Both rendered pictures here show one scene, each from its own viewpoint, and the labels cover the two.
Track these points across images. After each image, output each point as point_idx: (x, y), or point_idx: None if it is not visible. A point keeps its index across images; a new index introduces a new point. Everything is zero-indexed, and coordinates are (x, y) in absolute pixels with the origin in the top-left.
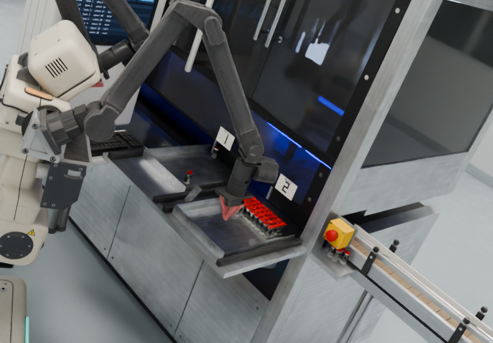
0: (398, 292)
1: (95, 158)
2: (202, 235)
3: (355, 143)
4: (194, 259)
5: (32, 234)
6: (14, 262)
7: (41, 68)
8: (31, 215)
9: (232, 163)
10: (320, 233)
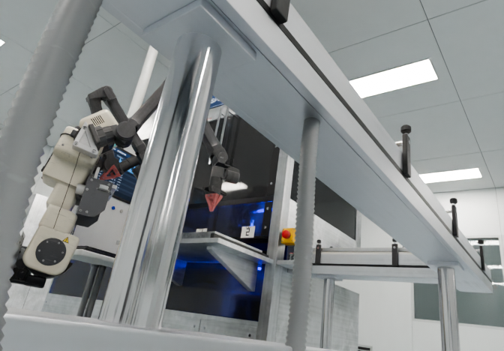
0: (345, 257)
1: (109, 256)
2: (197, 234)
3: (281, 178)
4: None
5: (67, 241)
6: (47, 268)
7: (88, 120)
8: (67, 223)
9: None
10: (278, 244)
